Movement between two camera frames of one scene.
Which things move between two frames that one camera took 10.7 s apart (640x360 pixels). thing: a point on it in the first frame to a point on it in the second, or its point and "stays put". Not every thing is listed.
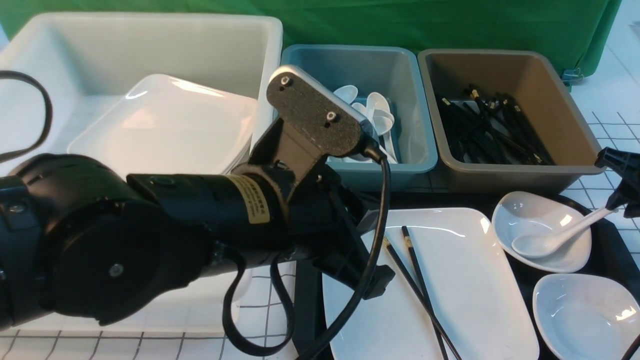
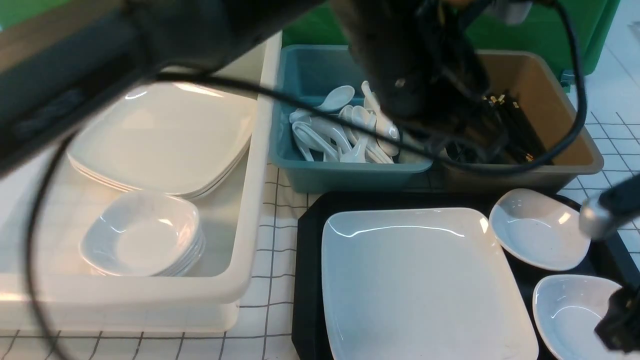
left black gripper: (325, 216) to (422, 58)
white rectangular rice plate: (454, 297) stays put
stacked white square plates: (166, 124) stays put
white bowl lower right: (586, 317) stays put
